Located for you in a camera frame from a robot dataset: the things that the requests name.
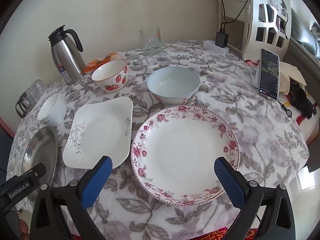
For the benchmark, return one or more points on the black cloth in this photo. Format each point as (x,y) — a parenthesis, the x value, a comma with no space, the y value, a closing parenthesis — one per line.
(300,97)

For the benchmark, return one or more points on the orange snack packet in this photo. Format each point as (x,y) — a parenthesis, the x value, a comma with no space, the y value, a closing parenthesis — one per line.
(111,57)
(93,66)

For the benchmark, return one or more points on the beige cloth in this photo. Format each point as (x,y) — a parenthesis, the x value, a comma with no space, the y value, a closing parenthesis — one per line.
(290,70)

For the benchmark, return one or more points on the grey sofa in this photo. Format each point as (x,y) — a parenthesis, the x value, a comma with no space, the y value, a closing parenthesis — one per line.
(300,30)

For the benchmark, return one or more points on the light blue bowl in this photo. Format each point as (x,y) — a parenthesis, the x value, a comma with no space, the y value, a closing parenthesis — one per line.
(172,85)

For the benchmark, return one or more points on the smartphone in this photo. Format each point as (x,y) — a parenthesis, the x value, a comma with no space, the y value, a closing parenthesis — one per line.
(268,75)

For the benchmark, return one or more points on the strawberry print bowl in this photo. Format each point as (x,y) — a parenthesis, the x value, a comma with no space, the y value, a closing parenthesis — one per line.
(110,72)

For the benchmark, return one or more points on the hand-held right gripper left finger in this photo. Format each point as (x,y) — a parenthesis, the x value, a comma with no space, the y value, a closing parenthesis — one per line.
(98,181)

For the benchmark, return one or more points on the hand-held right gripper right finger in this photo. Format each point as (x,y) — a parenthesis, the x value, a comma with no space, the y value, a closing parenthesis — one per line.
(229,182)

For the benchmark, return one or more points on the small white square bowl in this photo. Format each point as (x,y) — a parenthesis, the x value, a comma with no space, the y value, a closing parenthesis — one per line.
(51,107)

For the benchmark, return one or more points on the white lattice chair back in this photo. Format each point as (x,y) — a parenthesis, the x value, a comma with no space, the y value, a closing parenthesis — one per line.
(252,30)

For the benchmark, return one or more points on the black charger adapter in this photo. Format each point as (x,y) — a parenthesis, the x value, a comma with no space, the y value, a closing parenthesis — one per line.
(221,40)

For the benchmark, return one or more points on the clear glass cup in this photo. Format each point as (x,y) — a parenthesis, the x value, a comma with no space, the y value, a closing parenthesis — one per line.
(37,88)

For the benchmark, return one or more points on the clear glass mug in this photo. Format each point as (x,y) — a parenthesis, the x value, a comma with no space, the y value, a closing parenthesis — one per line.
(150,42)

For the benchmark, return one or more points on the grey floral tablecloth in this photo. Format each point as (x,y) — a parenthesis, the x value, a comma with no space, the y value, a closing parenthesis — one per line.
(250,135)

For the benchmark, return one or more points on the stainless steel thermos jug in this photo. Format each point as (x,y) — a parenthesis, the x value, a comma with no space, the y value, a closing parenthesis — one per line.
(67,55)

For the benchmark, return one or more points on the white square plate grey pattern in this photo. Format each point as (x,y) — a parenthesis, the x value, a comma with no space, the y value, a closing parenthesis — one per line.
(100,130)

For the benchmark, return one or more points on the pink floral round plate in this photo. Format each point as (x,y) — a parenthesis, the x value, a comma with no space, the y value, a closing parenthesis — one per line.
(185,150)

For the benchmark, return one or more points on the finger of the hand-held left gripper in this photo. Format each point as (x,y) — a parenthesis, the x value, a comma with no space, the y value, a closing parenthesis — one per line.
(40,170)

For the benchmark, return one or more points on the white phone stand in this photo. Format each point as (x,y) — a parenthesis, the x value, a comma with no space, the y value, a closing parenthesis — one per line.
(255,77)

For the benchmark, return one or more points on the red patterned cloth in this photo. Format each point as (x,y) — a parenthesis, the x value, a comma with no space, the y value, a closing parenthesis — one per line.
(220,235)

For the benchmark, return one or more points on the red knitted cloth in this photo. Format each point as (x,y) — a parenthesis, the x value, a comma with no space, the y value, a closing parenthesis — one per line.
(250,63)

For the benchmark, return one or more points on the white power strip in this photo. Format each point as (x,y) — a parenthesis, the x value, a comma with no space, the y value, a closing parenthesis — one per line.
(210,46)

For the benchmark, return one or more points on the stainless steel basin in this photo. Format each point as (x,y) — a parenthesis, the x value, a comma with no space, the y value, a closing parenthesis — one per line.
(40,150)

